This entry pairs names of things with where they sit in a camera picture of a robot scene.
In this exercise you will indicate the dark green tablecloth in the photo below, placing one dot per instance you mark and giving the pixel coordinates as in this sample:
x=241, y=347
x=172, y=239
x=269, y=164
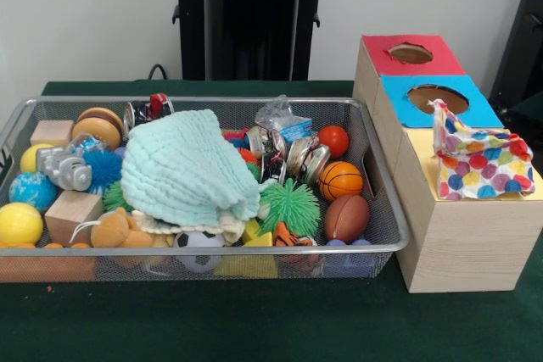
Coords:
x=530, y=105
x=254, y=324

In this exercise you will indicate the yellow plastic ball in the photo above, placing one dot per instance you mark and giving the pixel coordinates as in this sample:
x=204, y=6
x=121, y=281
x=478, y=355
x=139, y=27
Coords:
x=19, y=224

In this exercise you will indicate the plain wooden cube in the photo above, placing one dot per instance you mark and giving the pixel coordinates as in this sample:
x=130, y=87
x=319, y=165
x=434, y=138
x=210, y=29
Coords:
x=73, y=215

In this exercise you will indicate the toy hamburger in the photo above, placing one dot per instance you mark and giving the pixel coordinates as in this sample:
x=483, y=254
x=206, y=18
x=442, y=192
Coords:
x=97, y=126

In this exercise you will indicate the black upright panel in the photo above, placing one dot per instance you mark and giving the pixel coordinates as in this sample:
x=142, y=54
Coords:
x=524, y=48

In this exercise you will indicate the green spiky rubber ball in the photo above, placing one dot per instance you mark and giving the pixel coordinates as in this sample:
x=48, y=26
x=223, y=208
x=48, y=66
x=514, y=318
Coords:
x=288, y=205

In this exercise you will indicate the small brown football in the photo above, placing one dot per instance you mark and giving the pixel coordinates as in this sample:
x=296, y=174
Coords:
x=347, y=218

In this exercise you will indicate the wooden box with three holes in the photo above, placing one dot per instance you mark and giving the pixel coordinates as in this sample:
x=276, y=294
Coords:
x=466, y=243

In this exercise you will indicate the mint green muslin cloth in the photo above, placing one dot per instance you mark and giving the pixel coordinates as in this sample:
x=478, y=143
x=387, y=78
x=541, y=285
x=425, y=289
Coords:
x=182, y=167

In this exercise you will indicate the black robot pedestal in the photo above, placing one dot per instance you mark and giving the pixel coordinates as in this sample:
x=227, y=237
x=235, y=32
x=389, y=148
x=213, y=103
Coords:
x=250, y=18

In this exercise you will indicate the blue spiky rubber ball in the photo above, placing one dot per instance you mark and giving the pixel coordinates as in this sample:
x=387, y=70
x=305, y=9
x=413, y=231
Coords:
x=104, y=165

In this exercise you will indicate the colourful dotted cloth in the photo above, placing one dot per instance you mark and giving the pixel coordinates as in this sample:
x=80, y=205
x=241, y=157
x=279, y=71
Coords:
x=479, y=167

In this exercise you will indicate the blue marbled ball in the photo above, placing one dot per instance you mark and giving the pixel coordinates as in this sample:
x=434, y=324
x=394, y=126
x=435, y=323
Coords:
x=31, y=192

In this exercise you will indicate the small orange basketball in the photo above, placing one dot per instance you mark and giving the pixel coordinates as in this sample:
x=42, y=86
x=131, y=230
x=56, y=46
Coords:
x=341, y=181

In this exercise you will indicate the red rubber ball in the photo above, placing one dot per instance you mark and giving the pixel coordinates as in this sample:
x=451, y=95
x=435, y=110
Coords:
x=334, y=140

